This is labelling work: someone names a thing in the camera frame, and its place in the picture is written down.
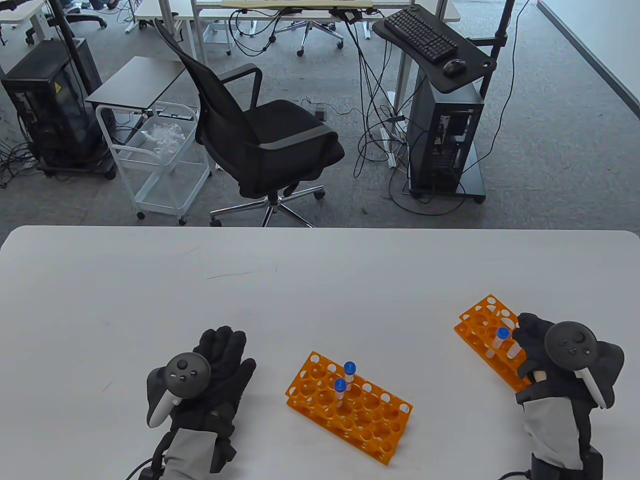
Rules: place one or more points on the person's right hand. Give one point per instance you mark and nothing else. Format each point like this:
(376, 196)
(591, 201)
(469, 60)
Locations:
(535, 332)

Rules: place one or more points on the person's left hand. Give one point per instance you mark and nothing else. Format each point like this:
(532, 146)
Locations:
(231, 359)

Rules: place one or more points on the blue-capped test tube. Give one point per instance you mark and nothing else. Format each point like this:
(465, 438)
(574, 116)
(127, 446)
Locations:
(340, 385)
(349, 368)
(513, 349)
(502, 333)

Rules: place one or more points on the orange test tube rack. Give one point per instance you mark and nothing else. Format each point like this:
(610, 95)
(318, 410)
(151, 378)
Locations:
(360, 420)
(475, 320)

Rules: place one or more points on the person's left forearm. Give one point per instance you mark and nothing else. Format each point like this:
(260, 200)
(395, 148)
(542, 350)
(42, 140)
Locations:
(189, 455)

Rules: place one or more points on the black stand base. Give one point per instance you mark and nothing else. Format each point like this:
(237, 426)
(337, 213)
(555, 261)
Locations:
(475, 182)

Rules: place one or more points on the black office chair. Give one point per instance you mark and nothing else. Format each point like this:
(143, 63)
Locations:
(270, 145)

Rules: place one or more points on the black computer tower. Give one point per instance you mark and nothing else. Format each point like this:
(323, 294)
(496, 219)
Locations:
(425, 135)

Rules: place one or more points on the clear plastic bag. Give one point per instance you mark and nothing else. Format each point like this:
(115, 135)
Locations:
(162, 135)

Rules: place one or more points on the grey power adapter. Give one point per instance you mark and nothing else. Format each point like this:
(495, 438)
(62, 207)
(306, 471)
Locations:
(320, 112)

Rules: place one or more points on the black computer mouse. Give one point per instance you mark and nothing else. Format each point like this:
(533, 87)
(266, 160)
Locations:
(454, 67)

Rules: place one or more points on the black keyboard tray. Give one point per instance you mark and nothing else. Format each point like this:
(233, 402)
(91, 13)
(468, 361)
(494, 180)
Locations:
(467, 55)

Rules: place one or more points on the dark grey side table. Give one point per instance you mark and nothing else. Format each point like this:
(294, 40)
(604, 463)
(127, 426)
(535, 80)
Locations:
(135, 82)

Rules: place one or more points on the black tower with yellow sticker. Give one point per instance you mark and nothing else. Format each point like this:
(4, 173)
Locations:
(55, 100)

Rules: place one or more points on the black stand pole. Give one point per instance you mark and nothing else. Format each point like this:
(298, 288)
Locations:
(64, 30)
(504, 20)

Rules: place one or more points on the black keyboard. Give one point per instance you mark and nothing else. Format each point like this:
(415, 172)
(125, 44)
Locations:
(420, 34)

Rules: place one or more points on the grey chair base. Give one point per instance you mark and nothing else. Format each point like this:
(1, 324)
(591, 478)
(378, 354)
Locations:
(312, 29)

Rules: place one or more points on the long white desk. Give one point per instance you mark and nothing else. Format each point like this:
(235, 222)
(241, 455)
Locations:
(155, 11)

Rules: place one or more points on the black chair base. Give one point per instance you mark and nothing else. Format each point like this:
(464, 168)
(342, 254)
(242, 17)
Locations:
(85, 20)

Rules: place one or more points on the small white desk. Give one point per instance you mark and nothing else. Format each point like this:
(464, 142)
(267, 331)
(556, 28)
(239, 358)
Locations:
(20, 11)

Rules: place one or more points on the black wrist camera unit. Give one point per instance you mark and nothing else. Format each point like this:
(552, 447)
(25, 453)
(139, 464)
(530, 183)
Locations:
(592, 465)
(152, 472)

